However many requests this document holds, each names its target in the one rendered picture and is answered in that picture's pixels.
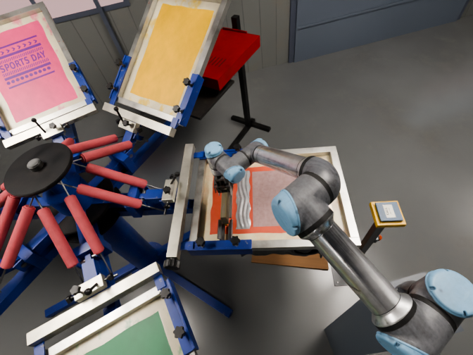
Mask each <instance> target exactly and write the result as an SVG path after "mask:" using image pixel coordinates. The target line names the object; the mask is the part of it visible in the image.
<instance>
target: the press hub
mask: <svg viewBox="0 0 473 355"><path fill-rule="evenodd" d="M72 162H73V154H72V151H71V150H70V149H69V148H68V147H67V146H66V145H64V144H61V143H58V142H51V143H46V144H41V145H39V146H37V147H34V148H32V149H30V150H28V151H26V152H25V153H24V154H22V155H21V156H19V157H18V158H17V159H16V160H15V161H14V162H13V163H12V164H11V166H10V167H9V169H8V170H7V172H6V174H5V177H4V187H5V189H6V191H7V192H8V193H10V194H12V195H13V196H15V197H33V196H35V195H38V194H41V193H43V194H42V196H43V200H44V201H45V202H46V203H47V204H49V205H50V206H43V207H42V208H45V207H47V208H49V209H50V210H51V212H52V214H53V216H56V215H57V214H58V213H59V212H60V213H62V214H63V215H64V216H66V217H65V218H64V219H63V220H62V221H61V222H60V223H59V224H58V225H59V227H60V229H61V230H62V232H63V234H64V235H69V236H68V237H67V238H66V239H67V241H68V242H70V243H76V244H79V243H80V242H79V238H78V234H77V227H76V223H75V219H74V218H73V216H72V214H71V212H70V210H69V208H68V206H67V205H66V203H65V201H64V199H65V198H66V197H67V196H68V195H67V194H66V192H65V190H64V189H63V186H62V185H60V184H58V183H59V182H60V181H62V182H63V184H67V185H71V186H74V187H78V185H80V184H83V185H89V184H88V183H89V182H90V181H91V180H92V179H93V178H94V177H96V175H93V174H90V173H86V172H84V173H79V174H77V173H75V172H68V171H69V170H70V168H71V165H72ZM64 186H65V185H64ZM89 186H90V185H89ZM65 188H66V189H67V191H68V194H69V195H72V194H73V195H75V196H76V197H77V199H78V201H79V203H80V204H81V206H82V208H83V210H84V211H86V214H87V217H88V219H89V221H90V223H91V224H92V225H94V224H95V223H98V227H99V232H100V234H101V235H103V238H104V240H106V241H107V242H108V243H109V244H111V247H112V250H113V251H114V252H115V253H117V254H119V255H120V256H121V257H123V258H124V259H125V260H127V261H128V262H129V263H131V264H132V265H133V266H135V267H137V269H136V270H134V271H132V274H134V273H136V272H138V271H140V270H141V269H143V268H145V267H147V266H149V265H151V264H152V263H154V262H156V261H158V262H160V263H162V264H164V260H166V253H165V254H163V255H162V256H158V254H157V251H156V249H157V248H159V247H161V246H162V245H161V244H159V243H157V242H147V241H146V240H145V239H144V238H143V237H142V236H141V235H140V234H139V233H138V232H137V231H136V230H135V229H134V228H133V227H132V226H131V225H130V224H129V223H128V222H127V221H126V220H125V219H124V218H123V217H122V216H120V214H119V213H106V212H107V210H108V209H109V208H110V206H111V205H110V204H92V202H93V200H94V198H93V197H88V196H85V195H81V194H77V192H76V190H77V189H75V188H72V187H67V186H65ZM96 188H99V189H104V190H107V191H110V192H115V193H121V192H120V190H119V189H118V188H117V187H115V188H114V186H113V183H112V182H111V180H110V179H108V178H104V179H103V180H102V181H101V182H100V183H99V184H98V185H97V186H96Z"/></svg>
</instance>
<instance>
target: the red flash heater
mask: <svg viewBox="0 0 473 355"><path fill-rule="evenodd" d="M259 47H260V35H253V34H249V33H247V31H244V30H236V29H232V28H228V27H223V28H222V29H220V32H219V35H218V37H217V40H216V43H215V46H214V47H213V51H212V53H211V55H210V58H209V61H208V64H207V66H206V69H205V71H204V74H203V77H202V78H203V79H204V81H203V84H202V86H204V87H209V88H211V89H216V90H219V91H220V90H221V89H222V88H223V87H224V86H225V85H226V84H227V83H228V82H229V80H230V79H231V78H232V77H233V76H234V75H235V74H236V73H237V71H238V70H239V69H240V68H241V67H242V66H243V65H244V64H245V62H247V60H248V59H249V58H250V57H252V55H253V54H254V53H255V52H256V51H257V50H258V49H259Z"/></svg>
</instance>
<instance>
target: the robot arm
mask: <svg viewBox="0 0 473 355"><path fill-rule="evenodd" d="M204 151H205V156H206V158H207V161H208V165H209V167H210V171H211V173H212V174H213V176H214V190H215V193H216V192H218V193H219V195H220V193H223V192H229V193H230V195H232V191H233V188H234V184H236V183H238V182H240V181H242V179H243V178H244V176H245V174H246V171H245V170H246V169H247V168H248V167H249V166H251V165H252V164H254V163H259V164H260V165H263V166H266V167H268V168H271V169H274V170H277V171H279V172H281V173H284V174H287V175H290V176H292V177H294V178H296V179H295V180H294V181H293V182H292V183H290V184H289V185H288V186H287V187H285V188H284V189H282V190H281V191H280V192H279V194H278V195H277V196H275V197H274V198H273V200H272V203H271V207H272V212H273V214H274V217H275V219H276V220H277V222H278V223H279V225H280V226H281V228H282V229H283V230H284V231H286V233H287V234H288V235H290V236H292V237H294V236H297V235H298V236H299V237H300V238H301V239H305V240H309V241H310V242H311V243H312V244H313V245H314V247H315V248H316V249H317V250H318V251H319V252H320V253H321V255H323V257H324V258H325V259H326V260H327V261H328V263H329V264H330V265H331V266H332V268H333V269H334V270H335V271H336V272H337V273H338V274H339V275H340V276H341V278H342V279H343V280H344V281H345V282H346V284H347V285H348V286H349V287H350V288H351V289H352V290H353V291H354V292H355V294H356V295H357V296H358V297H359V299H360V300H361V301H362V302H363V303H364V305H366V307H367V308H368V309H369V310H370V311H371V312H372V322H373V323H374V325H375V326H376V327H377V329H378V330H379V331H377V333H376V338H377V341H378V342H379V343H380V345H382V346H383V348H385V349H386V350H387V351H388V352H389V353H391V354H392V355H439V354H440V353H441V352H442V351H443V349H444V347H445V346H446V345H447V343H448V342H449V341H450V339H451V337H452V336H453V335H454V333H455V331H456V330H457V329H458V327H459V326H460V324H461V323H462V322H463V320H464V319H466V318H471V317H472V316H473V284H472V283H471V282H470V281H469V280H468V279H467V278H465V277H464V276H462V275H461V274H459V273H457V272H455V271H453V270H448V269H437V270H432V271H430V272H428V273H427V274H426V275H425V276H424V277H423V278H420V279H419V280H418V281H414V280H409V281H405V282H402V283H401V284H399V285H398V286H396V287H395V288H394V287H393V285H392V284H391V283H390V282H389V281H388V280H387V279H386V278H385V277H384V276H383V275H382V274H381V273H380V271H379V270H378V269H377V268H376V267H375V266H374V264H373V263H372V262H371V261H370V260H369V259H368V258H367V257H366V255H364V254H363V253H362V252H361V250H360V249H359V248H358V247H357V246H356V245H355V243H354V242H353V241H352V240H351V239H350V238H349V237H348V235H347V234H346V233H345V232H344V231H343V230H342V229H341V228H340V227H339V226H338V225H337V224H336V223H335V221H334V212H333V210H331V209H330V207H329V205H330V204H331V203H332V202H333V201H334V200H335V199H336V198H337V197H338V195H339V192H340V189H341V179H340V176H339V173H338V171H337V170H336V168H335V167H334V166H333V165H332V164H331V163H330V162H328V161H327V160H325V159H323V158H320V157H316V156H308V157H304V156H300V155H297V154H293V153H289V152H287V151H282V150H279V149H275V148H272V147H269V146H268V145H267V143H266V141H265V140H263V139H261V138H258V139H256V140H254V141H252V142H251V143H250V144H249V145H247V146H246V147H244V148H243V149H242V150H241V151H239V152H237V153H236V154H235V155H233V156H232V157H230V156H229V155H227V154H226V153H225V152H224V151H223V148H222V145H221V143H219V142H210V143H208V144H207V145H206V146H205V149H204Z"/></svg>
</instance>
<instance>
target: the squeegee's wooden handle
mask: <svg viewBox="0 0 473 355"><path fill-rule="evenodd" d="M229 196H230V193H229V192H223V193H222V199H221V212H220V219H221V221H222V224H229Z"/></svg>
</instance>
